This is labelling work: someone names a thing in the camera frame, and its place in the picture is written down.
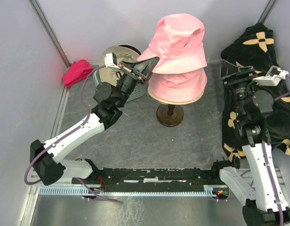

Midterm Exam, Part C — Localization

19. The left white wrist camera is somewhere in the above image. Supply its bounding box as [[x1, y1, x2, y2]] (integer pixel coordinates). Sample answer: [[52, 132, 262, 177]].
[[105, 52, 119, 69]]

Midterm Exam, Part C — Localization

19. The left aluminium frame post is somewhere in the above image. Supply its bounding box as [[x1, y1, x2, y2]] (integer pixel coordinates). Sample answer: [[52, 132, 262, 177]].
[[28, 0, 71, 68]]

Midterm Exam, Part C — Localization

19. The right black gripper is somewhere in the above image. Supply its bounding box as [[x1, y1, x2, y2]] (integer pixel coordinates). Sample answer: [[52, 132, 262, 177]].
[[219, 59, 262, 119]]

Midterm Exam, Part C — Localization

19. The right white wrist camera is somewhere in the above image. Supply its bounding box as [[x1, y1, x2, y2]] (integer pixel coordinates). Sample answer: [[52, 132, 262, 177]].
[[253, 66, 289, 87]]

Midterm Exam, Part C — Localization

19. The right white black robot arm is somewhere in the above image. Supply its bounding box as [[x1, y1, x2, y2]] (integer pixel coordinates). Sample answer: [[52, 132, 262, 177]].
[[210, 60, 290, 226]]

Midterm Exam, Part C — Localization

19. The right aluminium frame post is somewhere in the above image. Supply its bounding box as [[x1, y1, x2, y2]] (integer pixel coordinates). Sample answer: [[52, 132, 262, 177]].
[[257, 0, 278, 24]]

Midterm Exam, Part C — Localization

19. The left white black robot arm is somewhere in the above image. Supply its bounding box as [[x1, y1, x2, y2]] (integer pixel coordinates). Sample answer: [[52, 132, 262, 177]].
[[28, 53, 159, 186]]

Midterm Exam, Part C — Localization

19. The dark wooden hat stand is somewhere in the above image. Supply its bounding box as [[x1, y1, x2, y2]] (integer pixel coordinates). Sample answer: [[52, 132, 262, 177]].
[[156, 104, 184, 127]]

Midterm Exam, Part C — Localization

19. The peach bucket hat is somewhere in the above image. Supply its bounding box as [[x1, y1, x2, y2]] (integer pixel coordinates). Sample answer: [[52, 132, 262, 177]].
[[147, 88, 205, 105]]

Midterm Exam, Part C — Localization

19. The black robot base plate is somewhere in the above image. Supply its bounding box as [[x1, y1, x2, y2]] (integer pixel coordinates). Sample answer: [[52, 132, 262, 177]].
[[82, 168, 224, 192]]

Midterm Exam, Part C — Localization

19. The aluminium frame post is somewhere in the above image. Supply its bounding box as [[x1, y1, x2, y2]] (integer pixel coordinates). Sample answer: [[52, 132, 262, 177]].
[[28, 0, 71, 68], [257, 0, 278, 24]]

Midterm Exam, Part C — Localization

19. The black floral blanket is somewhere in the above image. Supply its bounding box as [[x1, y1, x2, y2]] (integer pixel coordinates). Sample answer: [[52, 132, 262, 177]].
[[220, 23, 290, 162]]

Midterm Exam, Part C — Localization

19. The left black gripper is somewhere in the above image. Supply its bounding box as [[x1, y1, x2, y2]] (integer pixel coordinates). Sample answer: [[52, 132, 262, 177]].
[[115, 57, 161, 108]]

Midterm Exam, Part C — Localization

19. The grey hat in basket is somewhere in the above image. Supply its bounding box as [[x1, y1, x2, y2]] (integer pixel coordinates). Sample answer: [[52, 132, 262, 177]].
[[97, 44, 141, 86]]

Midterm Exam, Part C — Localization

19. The light blue cable duct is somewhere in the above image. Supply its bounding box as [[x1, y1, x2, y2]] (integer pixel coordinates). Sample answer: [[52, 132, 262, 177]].
[[39, 186, 228, 197]]

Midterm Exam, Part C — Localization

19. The teal plastic basket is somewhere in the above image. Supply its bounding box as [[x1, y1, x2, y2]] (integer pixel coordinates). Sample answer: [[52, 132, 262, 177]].
[[92, 68, 148, 102]]

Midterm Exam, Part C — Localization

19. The red cloth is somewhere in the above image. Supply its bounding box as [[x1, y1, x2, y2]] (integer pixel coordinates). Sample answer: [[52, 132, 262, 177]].
[[62, 59, 93, 88]]

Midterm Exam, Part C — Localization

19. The pink beige bucket hat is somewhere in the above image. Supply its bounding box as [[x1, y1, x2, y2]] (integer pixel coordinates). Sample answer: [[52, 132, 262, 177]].
[[137, 13, 207, 74], [148, 68, 207, 99]]

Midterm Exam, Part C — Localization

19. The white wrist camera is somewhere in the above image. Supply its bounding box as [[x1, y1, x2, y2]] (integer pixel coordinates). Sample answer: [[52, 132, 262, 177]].
[[105, 52, 119, 69], [253, 66, 289, 87]]

